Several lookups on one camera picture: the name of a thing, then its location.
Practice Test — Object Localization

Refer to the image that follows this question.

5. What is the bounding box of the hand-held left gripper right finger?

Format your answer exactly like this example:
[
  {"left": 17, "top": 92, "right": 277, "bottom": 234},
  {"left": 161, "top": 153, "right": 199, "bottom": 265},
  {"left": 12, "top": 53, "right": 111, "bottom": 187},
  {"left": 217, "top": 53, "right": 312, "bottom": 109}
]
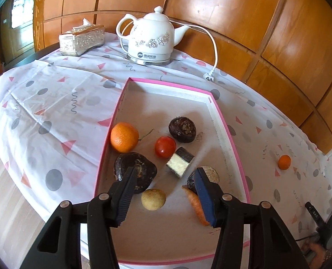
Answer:
[{"left": 195, "top": 167, "right": 310, "bottom": 269}]

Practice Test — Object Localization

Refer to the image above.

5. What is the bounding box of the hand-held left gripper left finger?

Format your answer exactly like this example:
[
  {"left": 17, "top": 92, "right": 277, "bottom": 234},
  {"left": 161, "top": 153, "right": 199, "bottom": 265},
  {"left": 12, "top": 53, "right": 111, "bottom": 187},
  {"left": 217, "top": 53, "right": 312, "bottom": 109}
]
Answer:
[{"left": 20, "top": 166, "right": 137, "bottom": 269}]

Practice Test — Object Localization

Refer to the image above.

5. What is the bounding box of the small orange carrot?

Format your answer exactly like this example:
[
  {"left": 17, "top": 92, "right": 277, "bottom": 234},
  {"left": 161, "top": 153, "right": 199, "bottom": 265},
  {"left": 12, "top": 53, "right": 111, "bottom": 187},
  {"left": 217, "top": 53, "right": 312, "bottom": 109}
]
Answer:
[{"left": 182, "top": 185, "right": 211, "bottom": 227}]

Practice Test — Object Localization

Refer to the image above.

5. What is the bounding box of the dark sugarcane piece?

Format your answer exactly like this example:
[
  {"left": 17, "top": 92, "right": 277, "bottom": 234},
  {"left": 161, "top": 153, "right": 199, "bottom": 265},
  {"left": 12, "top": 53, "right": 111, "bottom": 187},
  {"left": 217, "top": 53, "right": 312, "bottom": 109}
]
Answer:
[{"left": 187, "top": 165, "right": 220, "bottom": 196}]

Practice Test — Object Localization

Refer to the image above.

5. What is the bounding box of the tan longan fruit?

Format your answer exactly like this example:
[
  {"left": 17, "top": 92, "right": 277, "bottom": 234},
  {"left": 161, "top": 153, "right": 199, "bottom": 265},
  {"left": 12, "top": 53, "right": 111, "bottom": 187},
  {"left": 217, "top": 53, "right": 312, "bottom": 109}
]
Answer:
[{"left": 141, "top": 188, "right": 166, "bottom": 210}]

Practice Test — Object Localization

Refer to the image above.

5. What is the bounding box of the dark brown water chestnut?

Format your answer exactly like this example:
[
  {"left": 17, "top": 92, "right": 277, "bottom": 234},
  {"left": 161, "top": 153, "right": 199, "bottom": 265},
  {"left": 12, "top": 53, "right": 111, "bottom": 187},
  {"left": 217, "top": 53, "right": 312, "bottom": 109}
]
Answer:
[
  {"left": 168, "top": 116, "right": 197, "bottom": 143},
  {"left": 114, "top": 152, "right": 158, "bottom": 194}
]

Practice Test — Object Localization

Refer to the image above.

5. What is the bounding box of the toy cake cube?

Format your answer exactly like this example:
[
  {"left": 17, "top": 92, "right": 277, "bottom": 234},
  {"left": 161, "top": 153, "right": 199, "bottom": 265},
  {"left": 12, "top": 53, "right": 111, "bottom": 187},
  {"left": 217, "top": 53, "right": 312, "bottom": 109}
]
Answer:
[{"left": 166, "top": 146, "right": 195, "bottom": 179}]

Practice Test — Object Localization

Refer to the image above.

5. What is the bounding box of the pink shallow cardboard box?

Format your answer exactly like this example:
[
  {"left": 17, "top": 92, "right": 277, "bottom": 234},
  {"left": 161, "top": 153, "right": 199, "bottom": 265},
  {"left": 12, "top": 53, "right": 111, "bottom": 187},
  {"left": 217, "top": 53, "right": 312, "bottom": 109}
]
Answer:
[{"left": 94, "top": 77, "right": 251, "bottom": 266}]

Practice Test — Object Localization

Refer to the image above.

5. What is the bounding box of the orange mandarin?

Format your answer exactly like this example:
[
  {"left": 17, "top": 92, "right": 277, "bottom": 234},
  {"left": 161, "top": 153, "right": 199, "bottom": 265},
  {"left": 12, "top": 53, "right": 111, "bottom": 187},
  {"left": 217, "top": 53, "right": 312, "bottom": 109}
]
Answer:
[
  {"left": 110, "top": 122, "right": 154, "bottom": 153},
  {"left": 277, "top": 155, "right": 292, "bottom": 170}
]

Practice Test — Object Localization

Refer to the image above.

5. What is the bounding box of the red cherry tomato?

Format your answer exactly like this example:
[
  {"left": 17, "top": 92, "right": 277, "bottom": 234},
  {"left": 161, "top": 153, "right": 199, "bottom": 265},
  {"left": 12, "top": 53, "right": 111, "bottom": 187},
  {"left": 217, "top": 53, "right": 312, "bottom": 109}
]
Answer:
[{"left": 155, "top": 136, "right": 177, "bottom": 159}]

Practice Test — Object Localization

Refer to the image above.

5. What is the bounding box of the person's right hand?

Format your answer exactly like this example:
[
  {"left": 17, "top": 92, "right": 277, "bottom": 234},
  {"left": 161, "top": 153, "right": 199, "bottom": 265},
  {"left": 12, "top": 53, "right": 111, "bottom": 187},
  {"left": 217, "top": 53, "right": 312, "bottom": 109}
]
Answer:
[{"left": 303, "top": 241, "right": 327, "bottom": 269}]

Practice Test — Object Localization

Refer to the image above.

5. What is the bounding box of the white patterned tablecloth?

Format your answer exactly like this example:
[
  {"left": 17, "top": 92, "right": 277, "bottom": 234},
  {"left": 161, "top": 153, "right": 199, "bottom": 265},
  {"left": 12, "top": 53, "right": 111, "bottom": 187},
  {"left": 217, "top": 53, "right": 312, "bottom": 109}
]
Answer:
[{"left": 0, "top": 32, "right": 332, "bottom": 269}]

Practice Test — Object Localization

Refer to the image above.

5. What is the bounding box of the steel kettle base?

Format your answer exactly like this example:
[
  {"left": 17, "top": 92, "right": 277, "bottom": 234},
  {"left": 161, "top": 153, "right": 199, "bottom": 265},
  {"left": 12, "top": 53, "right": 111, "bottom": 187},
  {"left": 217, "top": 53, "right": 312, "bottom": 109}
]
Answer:
[{"left": 126, "top": 53, "right": 172, "bottom": 66}]

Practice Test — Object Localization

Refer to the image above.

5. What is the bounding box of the ornate golden tissue box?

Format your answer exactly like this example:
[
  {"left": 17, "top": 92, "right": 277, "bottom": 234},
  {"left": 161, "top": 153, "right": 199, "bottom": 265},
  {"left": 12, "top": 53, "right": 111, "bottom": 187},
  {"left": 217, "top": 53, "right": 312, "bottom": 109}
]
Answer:
[{"left": 59, "top": 18, "right": 105, "bottom": 56}]

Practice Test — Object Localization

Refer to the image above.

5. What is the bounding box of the white floral ceramic kettle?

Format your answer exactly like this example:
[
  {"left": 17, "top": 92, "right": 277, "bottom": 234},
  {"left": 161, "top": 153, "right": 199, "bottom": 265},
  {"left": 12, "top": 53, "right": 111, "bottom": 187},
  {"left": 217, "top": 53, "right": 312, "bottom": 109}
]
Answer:
[{"left": 116, "top": 6, "right": 190, "bottom": 59}]

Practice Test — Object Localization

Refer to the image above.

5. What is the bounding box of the wooden door with glass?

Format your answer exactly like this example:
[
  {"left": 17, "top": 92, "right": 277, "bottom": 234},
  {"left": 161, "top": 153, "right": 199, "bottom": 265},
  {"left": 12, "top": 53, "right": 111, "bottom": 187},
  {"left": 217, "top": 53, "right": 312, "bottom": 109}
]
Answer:
[{"left": 0, "top": 0, "right": 44, "bottom": 65}]

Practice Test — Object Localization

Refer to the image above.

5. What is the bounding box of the black cable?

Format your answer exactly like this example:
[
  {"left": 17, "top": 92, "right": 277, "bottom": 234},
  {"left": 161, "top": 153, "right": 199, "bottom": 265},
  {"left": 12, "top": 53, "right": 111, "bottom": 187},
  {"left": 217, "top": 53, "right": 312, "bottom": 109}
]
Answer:
[{"left": 294, "top": 233, "right": 322, "bottom": 242}]

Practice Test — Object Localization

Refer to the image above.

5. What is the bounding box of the white power cord with plug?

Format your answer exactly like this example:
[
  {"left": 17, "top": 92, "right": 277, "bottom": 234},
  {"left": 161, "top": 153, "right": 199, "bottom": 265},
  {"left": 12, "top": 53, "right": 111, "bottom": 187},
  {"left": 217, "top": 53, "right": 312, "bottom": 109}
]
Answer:
[{"left": 169, "top": 20, "right": 219, "bottom": 82}]

